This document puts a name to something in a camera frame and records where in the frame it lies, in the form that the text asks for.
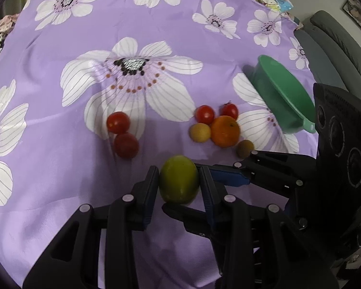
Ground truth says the small yellow-brown fruit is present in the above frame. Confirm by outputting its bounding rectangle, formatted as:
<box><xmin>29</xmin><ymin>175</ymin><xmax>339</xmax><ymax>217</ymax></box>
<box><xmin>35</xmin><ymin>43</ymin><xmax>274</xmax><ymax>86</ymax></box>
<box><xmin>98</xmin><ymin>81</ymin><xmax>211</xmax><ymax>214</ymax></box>
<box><xmin>189</xmin><ymin>123</ymin><xmax>211</xmax><ymax>143</ymax></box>
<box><xmin>236</xmin><ymin>140</ymin><xmax>255</xmax><ymax>159</ymax></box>

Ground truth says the large green fruit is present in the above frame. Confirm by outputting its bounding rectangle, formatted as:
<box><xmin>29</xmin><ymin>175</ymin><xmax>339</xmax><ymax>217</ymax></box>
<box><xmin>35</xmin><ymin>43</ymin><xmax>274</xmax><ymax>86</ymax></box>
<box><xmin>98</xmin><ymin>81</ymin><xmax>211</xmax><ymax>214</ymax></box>
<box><xmin>159</xmin><ymin>155</ymin><xmax>199</xmax><ymax>204</ymax></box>

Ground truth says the orange tangerine on cloth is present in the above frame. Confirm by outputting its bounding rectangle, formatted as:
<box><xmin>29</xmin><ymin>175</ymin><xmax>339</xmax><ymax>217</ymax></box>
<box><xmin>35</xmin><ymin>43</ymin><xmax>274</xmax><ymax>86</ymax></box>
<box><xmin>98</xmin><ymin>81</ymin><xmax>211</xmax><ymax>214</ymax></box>
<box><xmin>210</xmin><ymin>116</ymin><xmax>241</xmax><ymax>148</ymax></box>

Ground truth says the red cherry tomato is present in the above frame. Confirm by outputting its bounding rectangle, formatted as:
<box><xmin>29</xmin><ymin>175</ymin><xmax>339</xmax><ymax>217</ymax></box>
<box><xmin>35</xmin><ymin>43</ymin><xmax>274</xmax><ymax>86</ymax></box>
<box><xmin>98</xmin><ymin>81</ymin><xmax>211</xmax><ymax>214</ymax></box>
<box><xmin>106</xmin><ymin>112</ymin><xmax>131</xmax><ymax>134</ymax></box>
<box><xmin>113</xmin><ymin>132</ymin><xmax>139</xmax><ymax>160</ymax></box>
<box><xmin>220</xmin><ymin>102</ymin><xmax>239</xmax><ymax>120</ymax></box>
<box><xmin>194</xmin><ymin>105</ymin><xmax>215</xmax><ymax>125</ymax></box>

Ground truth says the green plastic bowl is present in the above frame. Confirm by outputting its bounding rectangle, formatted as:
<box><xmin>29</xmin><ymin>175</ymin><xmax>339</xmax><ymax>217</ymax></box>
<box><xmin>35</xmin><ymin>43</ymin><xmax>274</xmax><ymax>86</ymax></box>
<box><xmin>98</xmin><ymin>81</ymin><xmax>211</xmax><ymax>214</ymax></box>
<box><xmin>250</xmin><ymin>55</ymin><xmax>316</xmax><ymax>134</ymax></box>

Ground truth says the grey sofa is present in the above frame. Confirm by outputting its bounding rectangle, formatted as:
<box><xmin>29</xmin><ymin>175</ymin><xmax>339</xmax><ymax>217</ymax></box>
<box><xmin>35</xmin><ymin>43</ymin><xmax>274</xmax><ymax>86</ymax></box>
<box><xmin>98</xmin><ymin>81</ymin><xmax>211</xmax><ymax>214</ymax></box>
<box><xmin>294</xmin><ymin>11</ymin><xmax>361</xmax><ymax>99</ymax></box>

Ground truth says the purple floral tablecloth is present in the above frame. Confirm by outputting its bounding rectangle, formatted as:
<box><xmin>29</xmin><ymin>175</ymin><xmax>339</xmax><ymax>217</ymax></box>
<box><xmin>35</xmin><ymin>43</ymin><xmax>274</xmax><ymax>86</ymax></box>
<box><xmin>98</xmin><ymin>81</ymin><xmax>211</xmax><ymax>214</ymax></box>
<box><xmin>0</xmin><ymin>0</ymin><xmax>318</xmax><ymax>284</ymax></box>

